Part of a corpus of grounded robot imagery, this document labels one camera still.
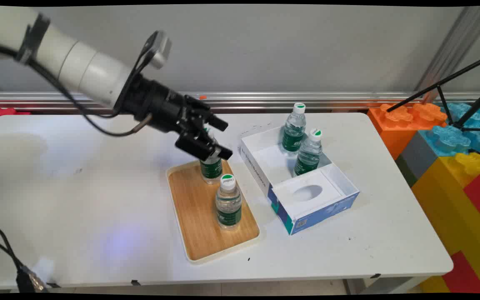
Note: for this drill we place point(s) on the white blue cardboard box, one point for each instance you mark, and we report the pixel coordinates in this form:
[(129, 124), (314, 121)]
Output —
[(306, 196)]

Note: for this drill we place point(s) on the orange giant building block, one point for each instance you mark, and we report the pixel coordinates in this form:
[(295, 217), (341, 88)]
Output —
[(398, 125)]

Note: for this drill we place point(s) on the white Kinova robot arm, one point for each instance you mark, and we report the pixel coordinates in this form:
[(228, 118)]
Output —
[(86, 71)]

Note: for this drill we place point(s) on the yellow giant building block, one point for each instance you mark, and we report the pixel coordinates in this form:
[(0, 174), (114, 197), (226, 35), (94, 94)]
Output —
[(452, 208)]

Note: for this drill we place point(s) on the aluminium rail along wall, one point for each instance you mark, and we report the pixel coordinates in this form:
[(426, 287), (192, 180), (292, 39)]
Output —
[(265, 101)]

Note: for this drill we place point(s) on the bamboo tray white rim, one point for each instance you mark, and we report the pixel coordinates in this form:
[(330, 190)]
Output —
[(198, 216)]

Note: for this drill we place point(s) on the blue giant building block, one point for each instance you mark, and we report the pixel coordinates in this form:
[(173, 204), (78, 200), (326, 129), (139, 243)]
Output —
[(448, 139)]

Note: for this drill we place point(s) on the water bottle green label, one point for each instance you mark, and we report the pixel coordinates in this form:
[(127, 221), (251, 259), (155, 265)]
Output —
[(211, 170), (308, 156), (228, 204), (294, 133)]

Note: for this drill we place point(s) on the grey giant building block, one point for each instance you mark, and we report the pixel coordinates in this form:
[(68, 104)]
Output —
[(417, 156)]

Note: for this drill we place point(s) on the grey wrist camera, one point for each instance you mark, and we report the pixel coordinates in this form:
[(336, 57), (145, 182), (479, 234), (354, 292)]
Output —
[(160, 48)]

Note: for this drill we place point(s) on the red plastic block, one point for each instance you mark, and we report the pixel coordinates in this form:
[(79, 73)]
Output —
[(0, 114)]

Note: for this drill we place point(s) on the black tripod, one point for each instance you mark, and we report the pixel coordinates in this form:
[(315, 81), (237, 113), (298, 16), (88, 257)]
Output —
[(444, 85)]

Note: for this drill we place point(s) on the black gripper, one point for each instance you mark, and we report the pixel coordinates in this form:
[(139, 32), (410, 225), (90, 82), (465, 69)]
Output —
[(156, 104)]

